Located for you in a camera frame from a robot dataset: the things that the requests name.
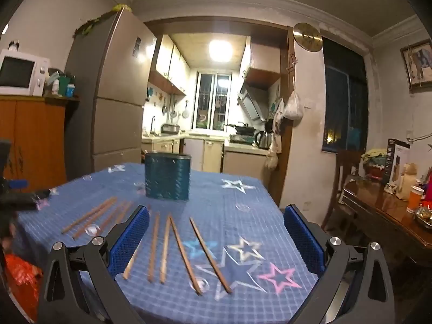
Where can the round brass wall clock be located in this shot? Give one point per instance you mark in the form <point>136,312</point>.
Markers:
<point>308,37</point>

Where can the teal perforated utensil holder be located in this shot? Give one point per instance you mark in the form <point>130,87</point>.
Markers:
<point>167,176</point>

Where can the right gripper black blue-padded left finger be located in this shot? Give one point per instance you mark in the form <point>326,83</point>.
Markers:
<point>61,299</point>

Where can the white microwave oven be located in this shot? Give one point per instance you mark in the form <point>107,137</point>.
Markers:
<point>22,74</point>

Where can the red plastic bag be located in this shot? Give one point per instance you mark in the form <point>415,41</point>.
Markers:
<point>24,280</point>

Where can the white hanging plastic bag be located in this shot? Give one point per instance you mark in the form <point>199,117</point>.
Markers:
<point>293,109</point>

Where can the black wok on stove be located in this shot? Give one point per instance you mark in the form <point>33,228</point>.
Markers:
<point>242,130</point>

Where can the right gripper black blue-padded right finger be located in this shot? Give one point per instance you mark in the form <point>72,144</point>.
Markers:
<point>369,298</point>

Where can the range hood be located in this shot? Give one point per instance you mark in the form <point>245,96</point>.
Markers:
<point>254,102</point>

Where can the ceiling lamp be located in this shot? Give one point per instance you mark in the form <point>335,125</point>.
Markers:
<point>220,51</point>

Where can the black product box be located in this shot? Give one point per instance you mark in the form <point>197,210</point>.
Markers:
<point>396,158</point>

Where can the silver refrigerator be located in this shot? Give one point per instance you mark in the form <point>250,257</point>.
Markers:
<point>110,65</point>

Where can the wooden chopstick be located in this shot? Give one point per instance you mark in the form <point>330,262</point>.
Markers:
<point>153,248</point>
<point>94,217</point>
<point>122,213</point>
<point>111,217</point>
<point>129,266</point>
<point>211,260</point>
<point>84,217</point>
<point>184,257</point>
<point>163,264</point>

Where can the green container on cabinet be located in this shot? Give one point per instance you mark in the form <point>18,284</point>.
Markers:
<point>63,83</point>

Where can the steel electric kettle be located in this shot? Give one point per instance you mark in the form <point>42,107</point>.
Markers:
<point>263,140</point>

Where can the framed wall picture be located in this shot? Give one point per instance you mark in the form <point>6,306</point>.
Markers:
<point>417,60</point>

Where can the orange plastic cup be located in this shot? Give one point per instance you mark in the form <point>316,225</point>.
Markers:
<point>415,197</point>

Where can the dark wooden side table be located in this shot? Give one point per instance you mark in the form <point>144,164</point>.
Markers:
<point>384,219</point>

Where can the orange wooden cabinet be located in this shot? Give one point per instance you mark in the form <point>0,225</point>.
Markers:
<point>35,126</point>

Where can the kitchen window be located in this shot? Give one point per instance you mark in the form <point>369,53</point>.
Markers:
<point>211,104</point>

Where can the wooden chair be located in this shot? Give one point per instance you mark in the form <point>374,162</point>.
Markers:
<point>347,164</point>

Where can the blue star-pattern tablecloth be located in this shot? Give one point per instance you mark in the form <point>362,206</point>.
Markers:
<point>238,220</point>

